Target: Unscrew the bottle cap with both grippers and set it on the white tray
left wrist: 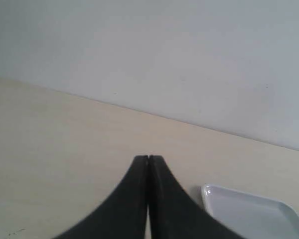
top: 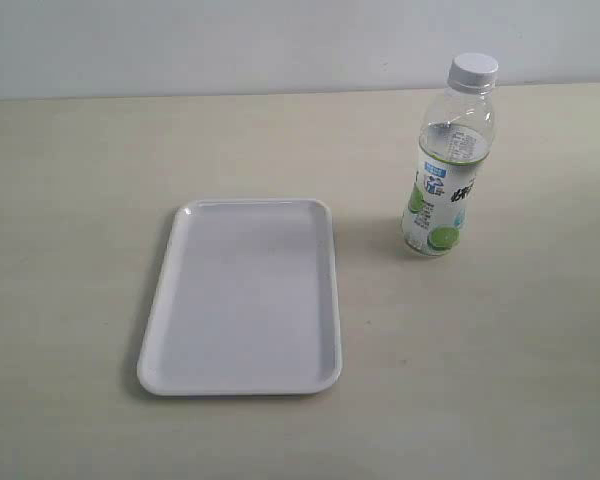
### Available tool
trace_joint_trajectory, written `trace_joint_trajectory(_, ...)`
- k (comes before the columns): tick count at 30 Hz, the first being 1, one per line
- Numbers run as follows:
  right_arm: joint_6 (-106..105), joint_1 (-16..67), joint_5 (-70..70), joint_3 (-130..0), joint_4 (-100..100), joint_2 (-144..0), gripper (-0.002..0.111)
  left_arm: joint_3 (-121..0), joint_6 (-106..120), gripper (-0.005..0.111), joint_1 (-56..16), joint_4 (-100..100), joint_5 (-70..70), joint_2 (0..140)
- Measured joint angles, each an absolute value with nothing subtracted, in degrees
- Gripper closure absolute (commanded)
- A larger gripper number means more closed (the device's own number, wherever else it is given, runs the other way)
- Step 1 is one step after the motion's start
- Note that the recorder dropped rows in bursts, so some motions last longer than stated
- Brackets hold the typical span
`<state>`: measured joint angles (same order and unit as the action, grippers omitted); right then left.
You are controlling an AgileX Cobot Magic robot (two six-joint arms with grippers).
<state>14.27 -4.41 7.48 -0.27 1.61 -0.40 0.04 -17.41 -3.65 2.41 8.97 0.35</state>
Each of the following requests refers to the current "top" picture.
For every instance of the white bottle cap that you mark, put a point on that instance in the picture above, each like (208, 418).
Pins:
(473, 72)

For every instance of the white rectangular plastic tray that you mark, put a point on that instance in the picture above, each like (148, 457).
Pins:
(246, 302)

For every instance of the clear plastic drink bottle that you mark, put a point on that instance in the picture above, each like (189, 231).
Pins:
(455, 139)

